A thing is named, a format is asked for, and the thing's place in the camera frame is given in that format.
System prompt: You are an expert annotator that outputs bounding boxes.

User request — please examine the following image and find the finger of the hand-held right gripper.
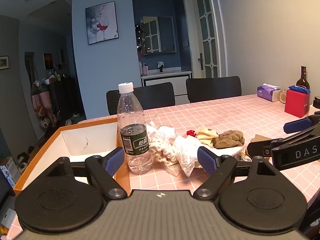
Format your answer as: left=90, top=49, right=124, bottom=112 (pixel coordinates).
left=246, top=127, right=320, bottom=158
left=283, top=114, right=320, bottom=134

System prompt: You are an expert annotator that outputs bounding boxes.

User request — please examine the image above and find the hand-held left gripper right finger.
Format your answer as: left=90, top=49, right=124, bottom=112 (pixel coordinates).
left=193, top=146, right=273, bottom=201

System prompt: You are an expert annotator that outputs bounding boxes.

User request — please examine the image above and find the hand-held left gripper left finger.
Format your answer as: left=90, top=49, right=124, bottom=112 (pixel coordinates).
left=47, top=147, right=128, bottom=201

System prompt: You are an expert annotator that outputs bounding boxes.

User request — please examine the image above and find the brown plush cloth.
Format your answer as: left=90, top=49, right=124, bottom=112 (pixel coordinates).
left=213, top=130, right=245, bottom=149

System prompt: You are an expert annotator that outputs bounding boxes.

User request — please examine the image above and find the orange cardboard box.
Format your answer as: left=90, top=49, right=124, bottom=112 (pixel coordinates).
left=13, top=118, right=132, bottom=196

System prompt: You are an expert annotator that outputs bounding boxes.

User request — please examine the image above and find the red box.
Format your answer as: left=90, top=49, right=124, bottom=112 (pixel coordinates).
left=284, top=89, right=310, bottom=118

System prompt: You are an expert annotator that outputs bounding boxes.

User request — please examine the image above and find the white lace cloth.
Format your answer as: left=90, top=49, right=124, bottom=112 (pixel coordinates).
left=172, top=135, right=201, bottom=177

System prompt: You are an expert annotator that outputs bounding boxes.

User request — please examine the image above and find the yellow cloth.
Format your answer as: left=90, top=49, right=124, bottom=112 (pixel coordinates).
left=195, top=126, right=219, bottom=148

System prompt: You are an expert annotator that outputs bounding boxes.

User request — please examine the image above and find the blue packet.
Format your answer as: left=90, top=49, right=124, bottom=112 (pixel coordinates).
left=288, top=85, right=310, bottom=94

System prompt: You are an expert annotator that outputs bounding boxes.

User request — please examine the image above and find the clear water bottle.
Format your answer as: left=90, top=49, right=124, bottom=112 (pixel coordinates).
left=117, top=82, right=153, bottom=175

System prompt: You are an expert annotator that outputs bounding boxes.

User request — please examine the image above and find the brown glass bottle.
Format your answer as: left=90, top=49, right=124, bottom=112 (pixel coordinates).
left=296, top=66, right=310, bottom=90

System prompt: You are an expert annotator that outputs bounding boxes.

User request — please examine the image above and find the white knitted cloth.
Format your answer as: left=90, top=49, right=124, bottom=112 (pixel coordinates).
left=149, top=130, right=181, bottom=166

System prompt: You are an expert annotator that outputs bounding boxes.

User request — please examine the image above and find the purple tissue pack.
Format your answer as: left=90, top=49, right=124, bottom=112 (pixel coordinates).
left=257, top=83, right=281, bottom=102

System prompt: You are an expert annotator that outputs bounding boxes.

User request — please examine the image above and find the white thin cloth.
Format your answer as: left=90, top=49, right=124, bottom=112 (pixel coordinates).
left=146, top=124, right=177, bottom=140

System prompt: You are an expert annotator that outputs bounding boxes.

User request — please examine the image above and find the black chair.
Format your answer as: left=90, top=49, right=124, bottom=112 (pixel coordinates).
left=186, top=76, right=242, bottom=103
left=106, top=82, right=176, bottom=116

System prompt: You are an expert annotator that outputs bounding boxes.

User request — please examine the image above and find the black cabinet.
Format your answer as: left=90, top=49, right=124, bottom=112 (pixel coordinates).
left=49, top=76, right=77, bottom=121

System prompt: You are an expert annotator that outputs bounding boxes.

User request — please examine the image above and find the white vanity cabinet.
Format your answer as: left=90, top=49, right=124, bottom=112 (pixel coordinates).
left=141, top=70, right=192, bottom=97

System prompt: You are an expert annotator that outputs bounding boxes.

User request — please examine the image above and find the pink bag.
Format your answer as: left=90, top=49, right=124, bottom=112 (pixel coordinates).
left=31, top=90, right=52, bottom=117

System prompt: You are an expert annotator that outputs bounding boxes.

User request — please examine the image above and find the white and blue box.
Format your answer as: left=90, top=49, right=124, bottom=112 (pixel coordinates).
left=0, top=165, right=16, bottom=188

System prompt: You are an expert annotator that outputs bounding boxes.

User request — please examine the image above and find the white glazed door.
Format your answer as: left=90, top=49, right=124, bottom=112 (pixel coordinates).
left=184, top=0, right=224, bottom=78

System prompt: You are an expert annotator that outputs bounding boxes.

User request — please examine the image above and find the dark orange wall picture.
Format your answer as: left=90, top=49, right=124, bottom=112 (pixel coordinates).
left=43, top=53, right=53, bottom=70

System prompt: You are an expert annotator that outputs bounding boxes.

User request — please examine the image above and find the dark wall hanging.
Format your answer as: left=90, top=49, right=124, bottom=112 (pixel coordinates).
left=25, top=52, right=35, bottom=81

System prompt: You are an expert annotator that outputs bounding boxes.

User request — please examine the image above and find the wall mirror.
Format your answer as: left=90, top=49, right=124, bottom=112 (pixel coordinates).
left=142, top=16, right=177, bottom=54

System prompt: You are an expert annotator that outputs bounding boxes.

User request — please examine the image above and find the wine glass wall picture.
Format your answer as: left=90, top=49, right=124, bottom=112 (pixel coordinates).
left=85, top=1, right=119, bottom=45

